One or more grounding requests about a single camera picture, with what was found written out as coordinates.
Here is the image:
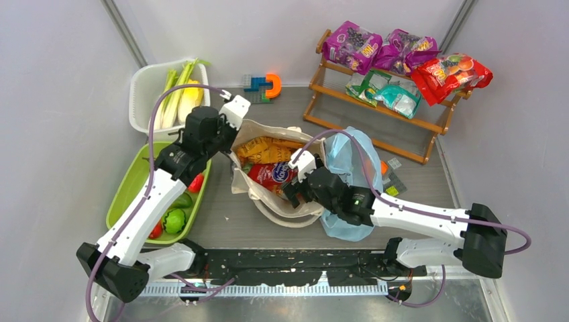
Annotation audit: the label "yellow napa cabbage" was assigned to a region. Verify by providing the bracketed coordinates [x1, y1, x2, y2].
[177, 87, 203, 125]

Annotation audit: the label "purple snack bag left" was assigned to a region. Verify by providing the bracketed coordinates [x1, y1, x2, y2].
[321, 21, 383, 75]

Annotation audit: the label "purple snack bag right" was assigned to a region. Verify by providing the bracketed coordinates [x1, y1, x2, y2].
[372, 29, 440, 76]

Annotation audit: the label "green orange mango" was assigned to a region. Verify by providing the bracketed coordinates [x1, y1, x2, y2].
[170, 193, 194, 209]

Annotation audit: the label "red fruit candy bag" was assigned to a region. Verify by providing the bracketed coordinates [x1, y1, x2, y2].
[410, 53, 493, 106]

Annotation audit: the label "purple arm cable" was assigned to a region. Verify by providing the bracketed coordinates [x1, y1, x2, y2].
[85, 83, 232, 322]
[291, 129, 533, 256]

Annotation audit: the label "canvas tote bag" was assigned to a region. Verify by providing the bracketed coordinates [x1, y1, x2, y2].
[229, 119, 325, 228]

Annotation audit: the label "white plastic basket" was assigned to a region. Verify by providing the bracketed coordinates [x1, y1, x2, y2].
[128, 57, 211, 142]

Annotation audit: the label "green plastic tray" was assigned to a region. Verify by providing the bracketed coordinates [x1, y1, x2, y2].
[106, 144, 211, 245]

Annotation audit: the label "red fruit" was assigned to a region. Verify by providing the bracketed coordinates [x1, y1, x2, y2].
[187, 173, 205, 193]

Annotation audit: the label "orange potato chip bag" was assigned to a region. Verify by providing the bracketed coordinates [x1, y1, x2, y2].
[235, 136, 304, 164]

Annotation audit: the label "green custard apple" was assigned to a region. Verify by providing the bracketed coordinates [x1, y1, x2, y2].
[162, 209, 187, 234]

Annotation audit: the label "red wax apple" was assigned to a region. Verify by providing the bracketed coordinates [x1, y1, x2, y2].
[148, 222, 164, 240]

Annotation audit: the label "purple snack bag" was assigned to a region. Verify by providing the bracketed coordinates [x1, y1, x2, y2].
[372, 29, 440, 76]
[321, 21, 383, 75]

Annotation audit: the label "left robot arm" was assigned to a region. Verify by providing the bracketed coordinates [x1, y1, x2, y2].
[76, 103, 249, 303]

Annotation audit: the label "green white snack bag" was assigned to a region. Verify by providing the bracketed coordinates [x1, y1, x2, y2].
[346, 70, 392, 107]

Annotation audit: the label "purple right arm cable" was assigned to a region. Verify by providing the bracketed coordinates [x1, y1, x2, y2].
[291, 129, 533, 256]

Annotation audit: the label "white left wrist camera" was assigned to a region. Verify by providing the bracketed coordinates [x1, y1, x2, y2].
[219, 90, 251, 131]

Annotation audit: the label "wooden rack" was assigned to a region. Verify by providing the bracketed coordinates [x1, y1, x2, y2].
[303, 30, 472, 164]

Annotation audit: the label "blue plastic grocery bag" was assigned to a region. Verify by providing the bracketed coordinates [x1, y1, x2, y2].
[320, 127, 383, 242]

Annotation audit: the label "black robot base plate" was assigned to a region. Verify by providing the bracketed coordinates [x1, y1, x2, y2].
[177, 249, 415, 286]

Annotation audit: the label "green celery bunch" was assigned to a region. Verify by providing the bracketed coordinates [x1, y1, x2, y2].
[161, 58, 209, 129]

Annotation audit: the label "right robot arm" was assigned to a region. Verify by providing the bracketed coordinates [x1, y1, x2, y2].
[282, 167, 507, 278]

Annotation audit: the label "blue orange toy blocks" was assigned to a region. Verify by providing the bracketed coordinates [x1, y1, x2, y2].
[242, 73, 282, 104]

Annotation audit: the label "orange toy piece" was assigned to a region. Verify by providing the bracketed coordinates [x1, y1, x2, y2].
[380, 161, 389, 176]

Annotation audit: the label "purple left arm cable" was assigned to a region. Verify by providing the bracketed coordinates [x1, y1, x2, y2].
[85, 83, 232, 322]

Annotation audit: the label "teal snack bag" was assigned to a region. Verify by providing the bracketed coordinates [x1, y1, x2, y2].
[374, 82, 423, 119]

